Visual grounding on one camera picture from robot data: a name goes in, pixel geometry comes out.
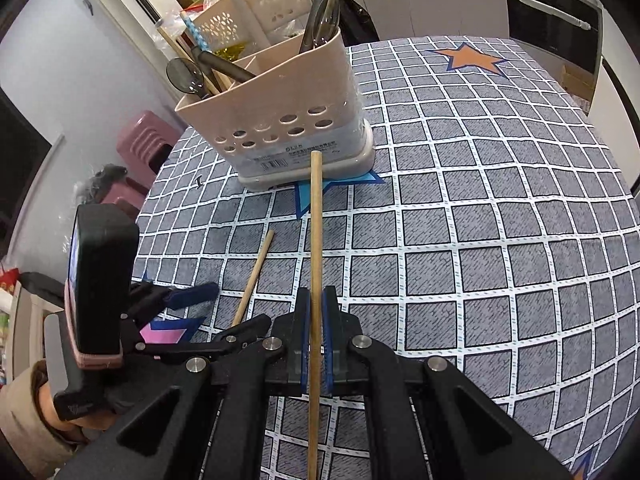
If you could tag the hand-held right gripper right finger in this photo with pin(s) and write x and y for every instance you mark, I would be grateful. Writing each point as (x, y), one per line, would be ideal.
(329, 340)

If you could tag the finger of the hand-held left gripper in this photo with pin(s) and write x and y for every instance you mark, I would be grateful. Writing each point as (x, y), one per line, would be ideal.
(240, 332)
(192, 295)

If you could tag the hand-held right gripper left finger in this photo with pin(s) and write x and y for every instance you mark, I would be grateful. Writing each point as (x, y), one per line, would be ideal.
(303, 340)

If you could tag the wooden chopstick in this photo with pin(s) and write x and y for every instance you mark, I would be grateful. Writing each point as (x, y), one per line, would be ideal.
(222, 80)
(255, 275)
(172, 45)
(316, 235)

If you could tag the grey spoon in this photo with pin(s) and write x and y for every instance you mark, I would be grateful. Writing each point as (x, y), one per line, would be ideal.
(182, 77)
(330, 17)
(220, 65)
(307, 35)

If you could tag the beige utensil holder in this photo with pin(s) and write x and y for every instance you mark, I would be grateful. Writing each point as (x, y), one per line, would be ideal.
(280, 85)

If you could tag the person's left forearm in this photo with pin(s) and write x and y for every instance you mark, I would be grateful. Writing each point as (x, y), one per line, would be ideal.
(25, 410)

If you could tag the pink plastic stool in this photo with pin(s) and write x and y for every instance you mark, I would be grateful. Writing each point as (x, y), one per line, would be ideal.
(125, 200)
(145, 140)

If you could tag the grey checked tablecloth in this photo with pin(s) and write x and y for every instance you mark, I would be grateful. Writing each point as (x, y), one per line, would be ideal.
(475, 260)

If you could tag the blue patterned chopstick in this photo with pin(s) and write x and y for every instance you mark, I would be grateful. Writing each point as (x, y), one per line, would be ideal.
(192, 30)

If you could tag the black hanging bag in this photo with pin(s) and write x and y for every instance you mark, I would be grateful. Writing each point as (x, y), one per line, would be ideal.
(360, 15)

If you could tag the cardboard box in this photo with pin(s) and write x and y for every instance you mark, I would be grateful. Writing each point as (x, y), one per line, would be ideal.
(576, 85)

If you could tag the black built-in oven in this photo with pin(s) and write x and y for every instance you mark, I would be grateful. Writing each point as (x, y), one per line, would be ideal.
(545, 25)

